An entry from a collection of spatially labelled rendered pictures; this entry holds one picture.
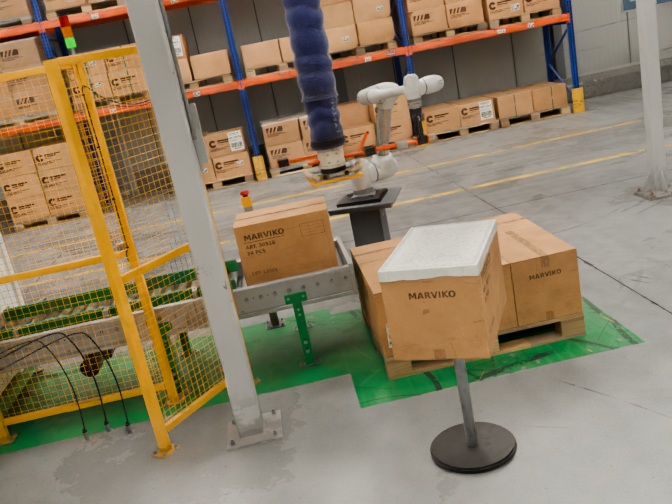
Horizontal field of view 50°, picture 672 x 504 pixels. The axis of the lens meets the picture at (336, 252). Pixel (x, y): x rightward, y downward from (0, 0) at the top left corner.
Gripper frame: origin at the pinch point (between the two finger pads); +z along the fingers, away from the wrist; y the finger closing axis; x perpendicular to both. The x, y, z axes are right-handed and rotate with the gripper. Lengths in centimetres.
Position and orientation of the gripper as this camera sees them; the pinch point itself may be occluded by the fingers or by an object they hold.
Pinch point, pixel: (420, 138)
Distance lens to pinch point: 476.9
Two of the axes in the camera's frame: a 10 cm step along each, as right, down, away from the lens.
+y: 1.2, 2.6, -9.6
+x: 9.7, -2.2, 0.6
